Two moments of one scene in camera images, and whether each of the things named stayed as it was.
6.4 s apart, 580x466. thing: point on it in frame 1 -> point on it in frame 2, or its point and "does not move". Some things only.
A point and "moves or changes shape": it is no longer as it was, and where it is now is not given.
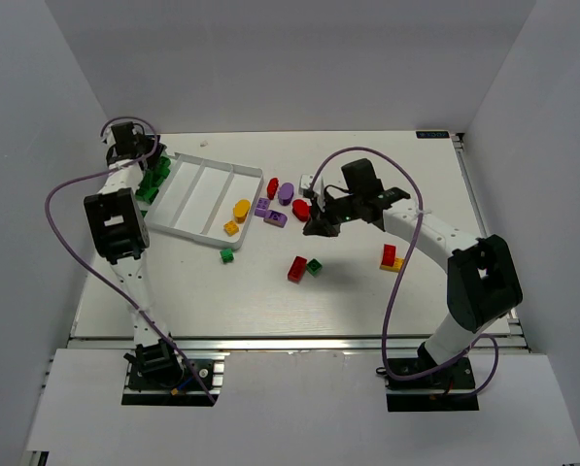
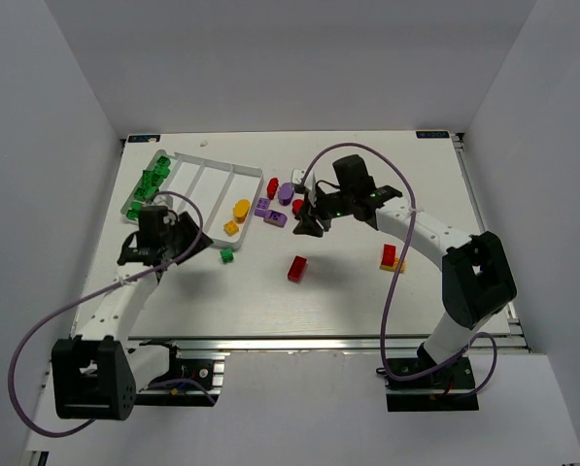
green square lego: [163, 171] does not move
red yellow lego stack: [390, 261] does not move
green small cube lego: [156, 181] does not move
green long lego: [164, 162] does not move
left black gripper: [150, 158] -> [187, 235]
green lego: [314, 267] moves or changes shape
